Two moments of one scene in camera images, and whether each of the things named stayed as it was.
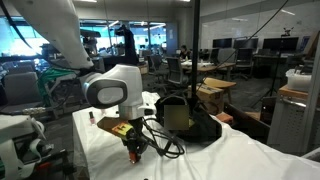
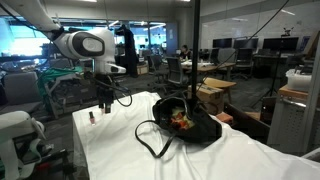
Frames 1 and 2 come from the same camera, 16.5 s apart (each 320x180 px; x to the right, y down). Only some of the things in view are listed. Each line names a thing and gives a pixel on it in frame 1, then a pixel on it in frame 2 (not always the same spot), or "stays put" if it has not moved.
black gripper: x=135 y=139 → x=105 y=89
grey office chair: x=174 y=68 stays put
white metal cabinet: x=295 y=122 stays put
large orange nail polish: x=132 y=156 → x=182 y=124
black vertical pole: x=195 y=56 stays put
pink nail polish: x=92 y=118 stays put
